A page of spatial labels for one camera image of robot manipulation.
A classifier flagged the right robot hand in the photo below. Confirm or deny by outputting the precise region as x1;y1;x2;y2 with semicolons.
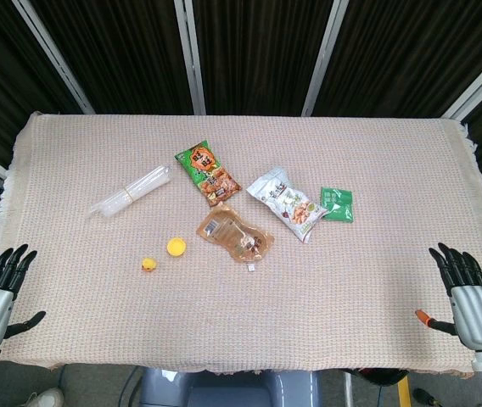
414;242;482;351

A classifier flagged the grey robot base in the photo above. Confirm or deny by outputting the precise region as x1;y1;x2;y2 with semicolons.
137;366;322;407

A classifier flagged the yellow bottle cap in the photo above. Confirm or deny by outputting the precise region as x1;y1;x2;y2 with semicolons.
166;237;188;258

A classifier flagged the white shoe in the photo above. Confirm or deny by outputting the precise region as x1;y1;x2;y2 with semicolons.
26;386;65;407

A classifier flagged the small green packet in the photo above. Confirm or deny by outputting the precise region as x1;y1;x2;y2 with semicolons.
319;186;356;223

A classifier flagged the clear plastic cup stack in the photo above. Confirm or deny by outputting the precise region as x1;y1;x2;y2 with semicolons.
88;164;174;220

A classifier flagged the white snack bag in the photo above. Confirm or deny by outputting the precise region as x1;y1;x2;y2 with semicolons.
246;166;329;244

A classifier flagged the beige woven tablecloth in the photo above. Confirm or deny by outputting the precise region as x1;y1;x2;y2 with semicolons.
0;111;482;379

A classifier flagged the brown transparent snack pouch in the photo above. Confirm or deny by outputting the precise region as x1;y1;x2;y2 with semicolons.
195;202;276;265

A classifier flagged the green orange snack bag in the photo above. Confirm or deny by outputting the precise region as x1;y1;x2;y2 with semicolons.
174;140;243;209

